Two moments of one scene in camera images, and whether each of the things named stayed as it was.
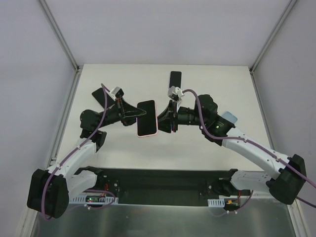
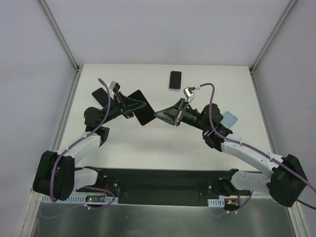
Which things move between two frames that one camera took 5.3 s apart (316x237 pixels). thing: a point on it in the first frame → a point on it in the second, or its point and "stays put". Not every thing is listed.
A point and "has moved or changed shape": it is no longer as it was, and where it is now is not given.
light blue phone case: [230, 116] stays put
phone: [146, 125] has moved or changed shape
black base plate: [164, 185] stays put
